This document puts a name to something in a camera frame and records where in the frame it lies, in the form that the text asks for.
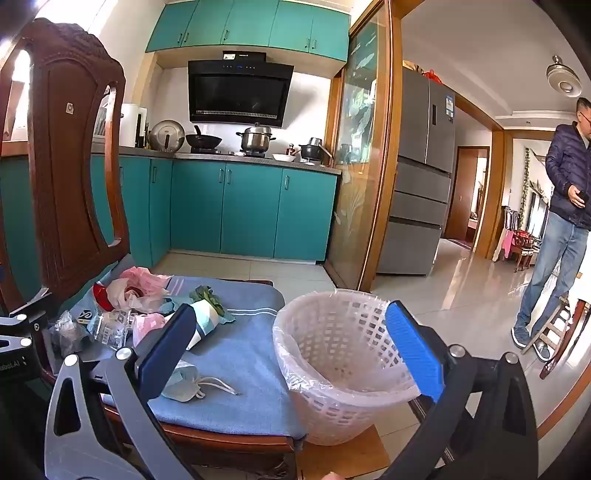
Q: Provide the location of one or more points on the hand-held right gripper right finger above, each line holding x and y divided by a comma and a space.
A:
413, 350

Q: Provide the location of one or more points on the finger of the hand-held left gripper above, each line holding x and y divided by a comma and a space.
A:
34, 307

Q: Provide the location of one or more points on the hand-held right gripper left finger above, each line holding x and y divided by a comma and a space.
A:
168, 350

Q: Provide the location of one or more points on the light blue face mask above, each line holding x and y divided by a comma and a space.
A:
184, 387

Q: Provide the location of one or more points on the teal wrapper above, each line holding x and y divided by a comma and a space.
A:
226, 316

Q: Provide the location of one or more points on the pink toy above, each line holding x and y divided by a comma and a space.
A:
147, 281

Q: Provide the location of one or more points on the red and white wrapper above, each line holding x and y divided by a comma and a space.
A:
115, 295

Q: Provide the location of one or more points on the white plastic lattice basket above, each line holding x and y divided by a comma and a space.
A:
332, 406

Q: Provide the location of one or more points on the pink packet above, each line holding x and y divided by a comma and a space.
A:
147, 323

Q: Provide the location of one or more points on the clear crumpled plastic wrapper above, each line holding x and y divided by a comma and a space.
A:
67, 330

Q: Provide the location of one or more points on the crumpled clear plastic bottle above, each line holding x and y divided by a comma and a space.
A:
108, 327

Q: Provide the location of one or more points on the green toy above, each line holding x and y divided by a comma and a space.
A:
207, 295

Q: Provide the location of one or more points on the blue tablecloth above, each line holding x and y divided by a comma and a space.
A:
240, 360

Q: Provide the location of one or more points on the carved wooden chair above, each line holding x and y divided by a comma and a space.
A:
69, 184

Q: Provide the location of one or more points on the brown wooden dining chair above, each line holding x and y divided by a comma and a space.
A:
554, 332

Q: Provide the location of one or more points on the pink cloth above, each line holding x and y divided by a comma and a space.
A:
508, 244

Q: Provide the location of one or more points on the brown wooden doorway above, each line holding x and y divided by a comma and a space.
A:
461, 198

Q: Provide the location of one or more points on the teal lower kitchen cabinets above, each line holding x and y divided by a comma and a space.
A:
249, 207

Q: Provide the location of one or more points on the teal kitchen cabinets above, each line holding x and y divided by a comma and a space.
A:
231, 23
249, 207

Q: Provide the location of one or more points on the grey refrigerator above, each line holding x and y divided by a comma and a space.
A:
415, 184

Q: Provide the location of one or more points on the grey kitchen countertop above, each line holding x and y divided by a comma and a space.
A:
207, 157

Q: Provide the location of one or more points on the green vine garland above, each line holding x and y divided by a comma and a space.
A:
526, 184

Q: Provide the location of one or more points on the white cylindrical container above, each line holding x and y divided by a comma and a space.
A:
131, 124

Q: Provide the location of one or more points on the gas stove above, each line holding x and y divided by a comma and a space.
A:
231, 152

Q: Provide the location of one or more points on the black wok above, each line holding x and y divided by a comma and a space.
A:
203, 140

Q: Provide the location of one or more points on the steel pot lid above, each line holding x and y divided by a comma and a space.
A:
166, 136

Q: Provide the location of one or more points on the black pot with steel lid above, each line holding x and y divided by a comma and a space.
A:
314, 152

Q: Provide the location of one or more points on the white bowl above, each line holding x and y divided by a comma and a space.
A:
283, 157

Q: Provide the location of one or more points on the steel stockpot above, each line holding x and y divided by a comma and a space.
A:
255, 141

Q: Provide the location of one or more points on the black range hood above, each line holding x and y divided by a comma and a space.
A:
240, 92

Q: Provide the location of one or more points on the teal upper kitchen cabinets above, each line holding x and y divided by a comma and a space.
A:
231, 23

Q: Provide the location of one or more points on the glass sliding door wooden frame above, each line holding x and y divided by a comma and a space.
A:
360, 138

